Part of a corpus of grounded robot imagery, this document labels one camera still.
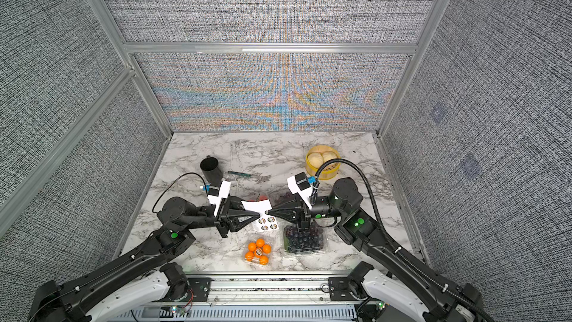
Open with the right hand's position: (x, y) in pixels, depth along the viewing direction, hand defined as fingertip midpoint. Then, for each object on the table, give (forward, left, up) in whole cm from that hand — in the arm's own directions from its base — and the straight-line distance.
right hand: (271, 210), depth 56 cm
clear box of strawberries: (+19, +8, -32) cm, 38 cm away
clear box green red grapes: (+19, -1, -29) cm, 35 cm away
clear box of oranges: (-2, +6, -30) cm, 31 cm away
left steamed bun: (+37, -17, -28) cm, 49 cm away
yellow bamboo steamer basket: (+32, -23, -31) cm, 51 cm away
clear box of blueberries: (+1, -8, -30) cm, 31 cm away
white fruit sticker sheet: (-1, +2, -5) cm, 5 cm away
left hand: (-1, +3, -1) cm, 3 cm away
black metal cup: (+30, +29, -30) cm, 51 cm away
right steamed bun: (+40, -24, -29) cm, 55 cm away
